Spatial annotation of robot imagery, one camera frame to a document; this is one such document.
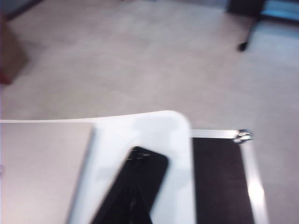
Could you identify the silver Dell laptop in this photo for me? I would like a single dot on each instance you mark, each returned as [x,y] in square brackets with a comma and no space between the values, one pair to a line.
[35,175]

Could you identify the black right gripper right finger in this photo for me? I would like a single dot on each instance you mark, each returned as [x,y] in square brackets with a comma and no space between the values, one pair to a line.
[142,210]

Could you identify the black furniture leg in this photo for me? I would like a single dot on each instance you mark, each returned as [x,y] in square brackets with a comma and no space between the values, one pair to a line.
[250,32]

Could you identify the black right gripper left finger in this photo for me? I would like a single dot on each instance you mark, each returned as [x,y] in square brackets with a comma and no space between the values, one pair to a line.
[116,210]

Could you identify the black case aluminium edge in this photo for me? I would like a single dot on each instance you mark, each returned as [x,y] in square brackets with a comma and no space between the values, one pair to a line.
[217,182]

